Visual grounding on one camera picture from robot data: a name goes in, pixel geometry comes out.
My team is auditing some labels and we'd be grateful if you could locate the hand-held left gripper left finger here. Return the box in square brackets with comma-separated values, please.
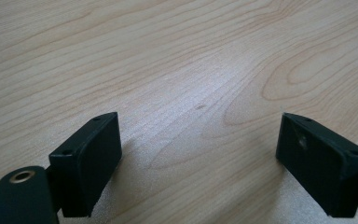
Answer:
[48, 111, 123, 218]

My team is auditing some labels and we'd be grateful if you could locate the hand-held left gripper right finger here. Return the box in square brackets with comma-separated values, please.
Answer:
[275, 112, 358, 218]

